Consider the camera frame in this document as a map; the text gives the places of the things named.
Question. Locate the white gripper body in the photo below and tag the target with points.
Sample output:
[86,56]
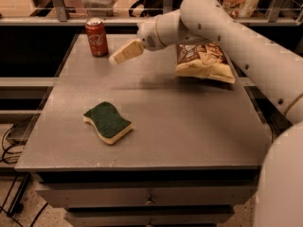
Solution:
[148,35]

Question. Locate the red coke can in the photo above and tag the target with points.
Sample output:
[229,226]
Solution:
[96,34]

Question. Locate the metal railing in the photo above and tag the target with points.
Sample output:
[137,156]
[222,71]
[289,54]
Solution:
[279,12]

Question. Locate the sea salt chips bag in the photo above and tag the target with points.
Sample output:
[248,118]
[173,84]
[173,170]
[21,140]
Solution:
[203,62]

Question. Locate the upper grey drawer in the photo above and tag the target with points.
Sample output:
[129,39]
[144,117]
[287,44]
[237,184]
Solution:
[95,195]

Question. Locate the grey drawer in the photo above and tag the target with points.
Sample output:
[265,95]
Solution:
[95,195]
[151,217]

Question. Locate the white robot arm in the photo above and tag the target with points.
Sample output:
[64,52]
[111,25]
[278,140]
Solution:
[277,72]

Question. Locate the black bag background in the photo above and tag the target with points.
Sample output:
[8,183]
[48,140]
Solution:
[154,7]

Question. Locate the lower grey drawer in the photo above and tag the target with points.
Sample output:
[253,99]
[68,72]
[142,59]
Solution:
[151,217]

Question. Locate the clear plastic container background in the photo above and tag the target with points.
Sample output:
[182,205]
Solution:
[99,7]

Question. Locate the green yellow sponge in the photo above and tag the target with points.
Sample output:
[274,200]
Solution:
[108,122]

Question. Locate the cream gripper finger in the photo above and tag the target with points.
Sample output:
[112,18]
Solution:
[130,50]

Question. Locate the grey drawer cabinet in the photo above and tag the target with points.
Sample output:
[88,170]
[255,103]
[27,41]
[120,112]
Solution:
[184,130]

